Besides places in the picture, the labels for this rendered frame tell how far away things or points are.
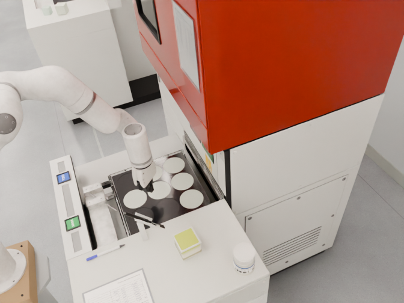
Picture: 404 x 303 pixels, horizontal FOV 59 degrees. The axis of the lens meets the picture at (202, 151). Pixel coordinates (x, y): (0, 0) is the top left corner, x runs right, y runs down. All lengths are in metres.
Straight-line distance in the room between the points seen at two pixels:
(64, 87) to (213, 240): 0.71
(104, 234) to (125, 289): 0.32
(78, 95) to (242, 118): 0.51
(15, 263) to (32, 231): 1.30
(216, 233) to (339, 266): 1.25
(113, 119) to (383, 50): 0.94
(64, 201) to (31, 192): 1.54
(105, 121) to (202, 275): 0.59
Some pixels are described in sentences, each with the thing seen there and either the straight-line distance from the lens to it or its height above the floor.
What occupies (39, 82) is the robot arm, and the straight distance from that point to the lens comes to 1.09.
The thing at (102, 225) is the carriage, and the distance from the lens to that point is 1.56.
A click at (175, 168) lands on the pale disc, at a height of 0.90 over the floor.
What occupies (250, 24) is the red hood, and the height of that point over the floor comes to 1.65.
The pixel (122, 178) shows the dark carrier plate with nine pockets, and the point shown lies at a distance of 1.66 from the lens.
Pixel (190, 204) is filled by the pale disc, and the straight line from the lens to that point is 1.51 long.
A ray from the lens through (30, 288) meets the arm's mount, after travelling 1.52.
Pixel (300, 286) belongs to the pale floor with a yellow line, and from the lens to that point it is 2.34.
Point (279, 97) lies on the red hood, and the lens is 1.22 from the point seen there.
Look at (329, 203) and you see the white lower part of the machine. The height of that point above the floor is 0.59.
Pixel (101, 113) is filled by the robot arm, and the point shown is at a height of 1.42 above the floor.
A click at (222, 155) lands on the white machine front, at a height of 1.20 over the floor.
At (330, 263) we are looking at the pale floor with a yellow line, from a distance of 2.44.
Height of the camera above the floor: 2.10
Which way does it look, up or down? 45 degrees down
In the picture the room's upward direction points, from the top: 6 degrees counter-clockwise
